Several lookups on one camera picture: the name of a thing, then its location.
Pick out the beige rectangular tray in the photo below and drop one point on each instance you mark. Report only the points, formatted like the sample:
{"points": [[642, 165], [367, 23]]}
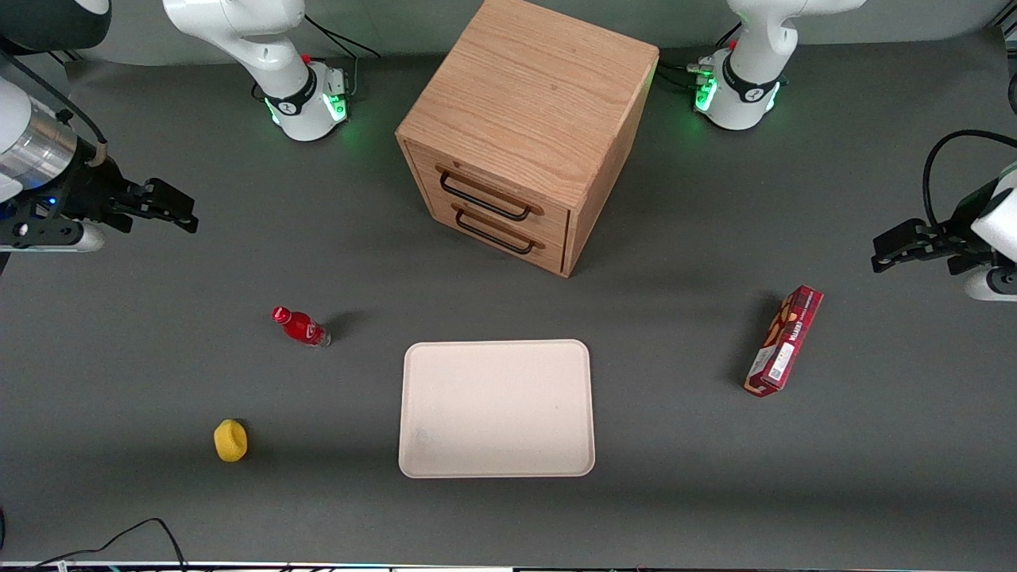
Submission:
{"points": [[496, 409]]}

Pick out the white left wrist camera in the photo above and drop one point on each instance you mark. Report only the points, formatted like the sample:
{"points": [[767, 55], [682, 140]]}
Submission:
{"points": [[989, 284]]}

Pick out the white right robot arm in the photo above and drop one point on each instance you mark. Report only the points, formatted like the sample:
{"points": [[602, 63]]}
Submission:
{"points": [[262, 40]]}

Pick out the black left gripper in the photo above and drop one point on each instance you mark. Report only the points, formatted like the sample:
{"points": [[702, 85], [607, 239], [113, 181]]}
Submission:
{"points": [[943, 239]]}

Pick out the wooden drawer cabinet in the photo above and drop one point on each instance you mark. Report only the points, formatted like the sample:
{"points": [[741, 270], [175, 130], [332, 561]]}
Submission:
{"points": [[540, 79]]}

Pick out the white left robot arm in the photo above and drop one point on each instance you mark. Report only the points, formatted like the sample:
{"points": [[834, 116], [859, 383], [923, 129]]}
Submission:
{"points": [[751, 48]]}

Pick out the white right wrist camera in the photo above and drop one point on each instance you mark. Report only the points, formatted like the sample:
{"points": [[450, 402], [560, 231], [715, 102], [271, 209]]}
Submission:
{"points": [[59, 238]]}

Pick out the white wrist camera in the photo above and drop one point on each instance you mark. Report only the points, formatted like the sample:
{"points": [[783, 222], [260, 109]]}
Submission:
{"points": [[59, 238], [989, 284]]}

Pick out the red snack box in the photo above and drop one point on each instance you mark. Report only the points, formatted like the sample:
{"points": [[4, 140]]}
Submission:
{"points": [[785, 342]]}

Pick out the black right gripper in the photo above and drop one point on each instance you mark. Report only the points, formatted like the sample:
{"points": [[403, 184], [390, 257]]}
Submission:
{"points": [[89, 189]]}

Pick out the yellow lemon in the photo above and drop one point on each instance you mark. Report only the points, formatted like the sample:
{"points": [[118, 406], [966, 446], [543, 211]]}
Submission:
{"points": [[230, 441]]}

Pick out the red plastic bottle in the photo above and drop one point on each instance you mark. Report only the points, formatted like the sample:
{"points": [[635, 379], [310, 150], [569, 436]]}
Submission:
{"points": [[302, 326]]}

